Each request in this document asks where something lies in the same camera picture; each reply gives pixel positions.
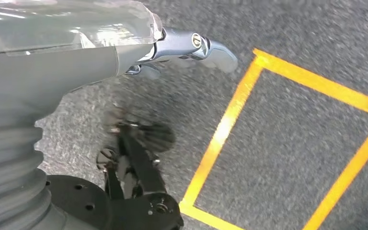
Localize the yellow floor tape square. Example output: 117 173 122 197
179 47 368 230

